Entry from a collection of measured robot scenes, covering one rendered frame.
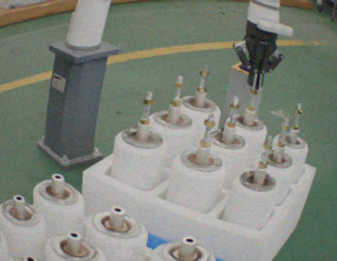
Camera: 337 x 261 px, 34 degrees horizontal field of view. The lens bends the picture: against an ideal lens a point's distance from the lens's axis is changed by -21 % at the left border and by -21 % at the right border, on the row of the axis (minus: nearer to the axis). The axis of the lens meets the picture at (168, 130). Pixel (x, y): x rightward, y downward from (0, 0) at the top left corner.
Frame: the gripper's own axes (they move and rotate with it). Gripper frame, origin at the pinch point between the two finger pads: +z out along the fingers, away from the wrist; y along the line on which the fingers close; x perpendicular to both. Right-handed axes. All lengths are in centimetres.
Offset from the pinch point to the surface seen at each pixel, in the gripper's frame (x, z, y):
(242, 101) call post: -14.1, 10.9, -5.4
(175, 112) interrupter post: 0.8, 7.8, 16.9
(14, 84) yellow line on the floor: -86, 35, 45
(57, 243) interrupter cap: 44, 10, 49
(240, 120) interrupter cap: -0.9, 9.9, 1.5
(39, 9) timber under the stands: -191, 30, 27
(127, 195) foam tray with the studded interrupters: 15.2, 17.7, 28.9
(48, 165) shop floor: -27, 35, 37
